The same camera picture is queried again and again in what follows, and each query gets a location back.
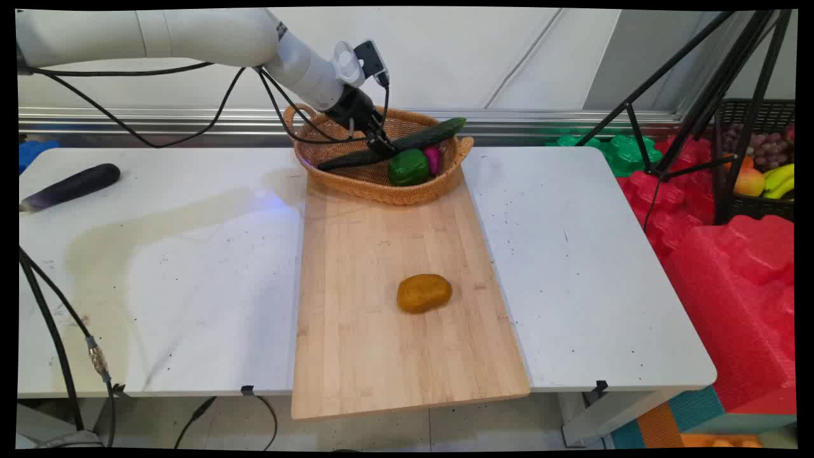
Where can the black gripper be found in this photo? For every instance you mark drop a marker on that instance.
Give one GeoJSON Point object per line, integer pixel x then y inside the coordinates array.
{"type": "Point", "coordinates": [357, 109]}

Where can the brown potato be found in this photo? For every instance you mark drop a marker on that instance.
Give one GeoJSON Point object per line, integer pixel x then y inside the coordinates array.
{"type": "Point", "coordinates": [424, 293]}

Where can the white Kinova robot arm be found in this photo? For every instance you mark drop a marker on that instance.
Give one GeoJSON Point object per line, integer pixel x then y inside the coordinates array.
{"type": "Point", "coordinates": [191, 35]}

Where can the green bell pepper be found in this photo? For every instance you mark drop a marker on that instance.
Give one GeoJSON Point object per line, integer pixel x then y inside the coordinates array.
{"type": "Point", "coordinates": [408, 167]}

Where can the woven wicker basket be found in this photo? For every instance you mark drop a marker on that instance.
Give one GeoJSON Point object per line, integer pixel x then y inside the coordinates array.
{"type": "Point", "coordinates": [369, 181]}

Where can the long green cucumber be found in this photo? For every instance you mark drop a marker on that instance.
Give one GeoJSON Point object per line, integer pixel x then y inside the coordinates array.
{"type": "Point", "coordinates": [426, 135]}

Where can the magenta toy vegetable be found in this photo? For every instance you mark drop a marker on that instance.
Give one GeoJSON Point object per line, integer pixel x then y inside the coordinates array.
{"type": "Point", "coordinates": [434, 159]}

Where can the wooden cutting board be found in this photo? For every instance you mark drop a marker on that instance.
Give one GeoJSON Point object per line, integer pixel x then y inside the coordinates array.
{"type": "Point", "coordinates": [381, 356]}

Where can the green foam mat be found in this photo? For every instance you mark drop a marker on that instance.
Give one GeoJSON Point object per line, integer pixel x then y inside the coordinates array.
{"type": "Point", "coordinates": [626, 156]}

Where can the red foam mat pile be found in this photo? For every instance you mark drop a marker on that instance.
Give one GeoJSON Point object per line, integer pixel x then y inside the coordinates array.
{"type": "Point", "coordinates": [674, 210]}

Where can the dark purple eggplant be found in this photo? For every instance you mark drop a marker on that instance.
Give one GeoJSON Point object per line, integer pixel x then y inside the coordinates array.
{"type": "Point", "coordinates": [73, 186]}

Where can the black tripod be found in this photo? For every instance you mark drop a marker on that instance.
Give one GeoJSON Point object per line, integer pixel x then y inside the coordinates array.
{"type": "Point", "coordinates": [715, 95]}

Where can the white table leg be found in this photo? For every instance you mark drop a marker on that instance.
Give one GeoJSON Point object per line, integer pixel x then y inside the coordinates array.
{"type": "Point", "coordinates": [598, 416]}

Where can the blue object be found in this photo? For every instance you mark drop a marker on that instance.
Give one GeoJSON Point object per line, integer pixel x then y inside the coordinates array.
{"type": "Point", "coordinates": [35, 154]}

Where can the orange fruit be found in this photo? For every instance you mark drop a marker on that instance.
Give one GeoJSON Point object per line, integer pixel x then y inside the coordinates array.
{"type": "Point", "coordinates": [745, 163]}

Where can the yellow red mango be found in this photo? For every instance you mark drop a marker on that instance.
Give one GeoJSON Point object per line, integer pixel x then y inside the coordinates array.
{"type": "Point", "coordinates": [749, 182]}

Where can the purple grape bunch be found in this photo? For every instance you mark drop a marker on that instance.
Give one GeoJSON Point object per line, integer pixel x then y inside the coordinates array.
{"type": "Point", "coordinates": [766, 149]}

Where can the large red foam block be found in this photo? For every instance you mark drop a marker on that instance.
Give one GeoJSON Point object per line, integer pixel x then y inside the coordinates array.
{"type": "Point", "coordinates": [738, 305]}

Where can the yellow banana bunch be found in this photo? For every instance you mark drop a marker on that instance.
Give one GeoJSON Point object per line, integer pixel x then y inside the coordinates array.
{"type": "Point", "coordinates": [781, 177]}

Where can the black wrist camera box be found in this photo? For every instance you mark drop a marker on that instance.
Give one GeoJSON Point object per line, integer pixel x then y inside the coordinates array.
{"type": "Point", "coordinates": [371, 58]}

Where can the white ribbed camera mount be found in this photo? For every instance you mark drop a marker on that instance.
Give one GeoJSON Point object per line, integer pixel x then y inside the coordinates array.
{"type": "Point", "coordinates": [346, 63]}

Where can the metal wall rail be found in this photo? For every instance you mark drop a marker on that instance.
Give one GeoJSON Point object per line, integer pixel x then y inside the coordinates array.
{"type": "Point", "coordinates": [509, 117]}

